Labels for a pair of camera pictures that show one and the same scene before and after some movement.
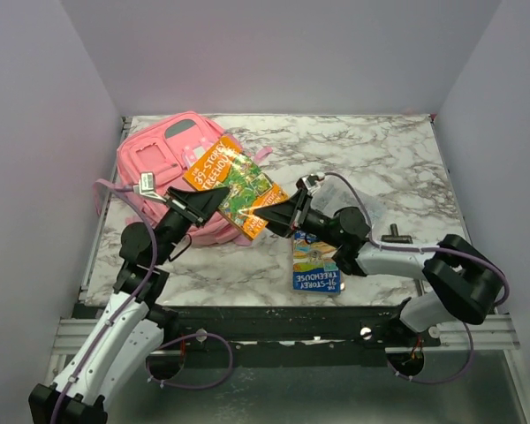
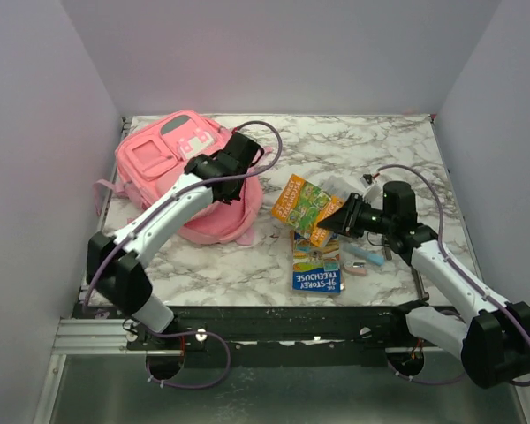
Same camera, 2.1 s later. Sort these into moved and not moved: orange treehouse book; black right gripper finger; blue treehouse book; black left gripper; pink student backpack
Moved: orange treehouse book; black right gripper finger; black left gripper
Not moved: blue treehouse book; pink student backpack
